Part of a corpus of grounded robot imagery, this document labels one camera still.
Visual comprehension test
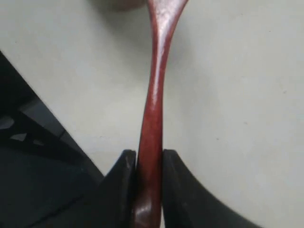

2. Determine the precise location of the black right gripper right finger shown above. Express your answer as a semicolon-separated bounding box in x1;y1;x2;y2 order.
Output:
162;150;257;228

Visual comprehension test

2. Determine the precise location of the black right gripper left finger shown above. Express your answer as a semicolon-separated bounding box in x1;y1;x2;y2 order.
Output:
40;150;136;228

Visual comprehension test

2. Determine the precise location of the dark red wooden spoon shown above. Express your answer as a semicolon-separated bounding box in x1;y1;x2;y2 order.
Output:
131;0;187;228

